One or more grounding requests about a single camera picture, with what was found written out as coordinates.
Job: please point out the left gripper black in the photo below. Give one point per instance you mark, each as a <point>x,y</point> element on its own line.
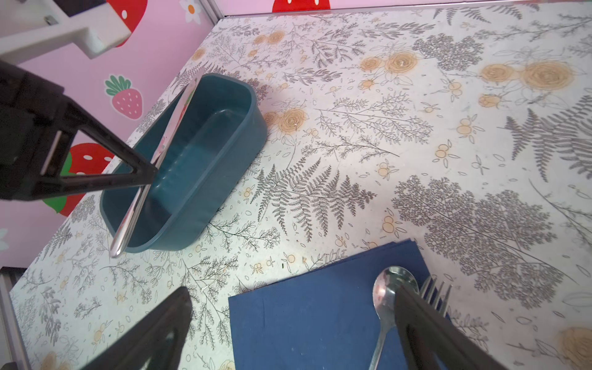
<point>82,156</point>

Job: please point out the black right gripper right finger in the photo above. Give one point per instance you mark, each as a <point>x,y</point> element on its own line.
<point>429,341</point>

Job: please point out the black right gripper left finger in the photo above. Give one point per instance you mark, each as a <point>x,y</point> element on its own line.
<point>156,341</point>

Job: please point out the silver fork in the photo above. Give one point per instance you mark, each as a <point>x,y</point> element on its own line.
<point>436,294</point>

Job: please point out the silver spoon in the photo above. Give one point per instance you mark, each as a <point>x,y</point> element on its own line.
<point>383,296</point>

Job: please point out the blue paper napkin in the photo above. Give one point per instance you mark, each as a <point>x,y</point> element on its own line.
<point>323,319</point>

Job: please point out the dark teal plastic bin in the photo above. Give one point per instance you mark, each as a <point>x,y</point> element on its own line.
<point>221,132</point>

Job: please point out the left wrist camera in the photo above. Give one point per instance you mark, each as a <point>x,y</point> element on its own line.
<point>32,28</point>

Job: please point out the aluminium corner post left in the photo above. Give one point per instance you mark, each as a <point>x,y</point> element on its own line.
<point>212,10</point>

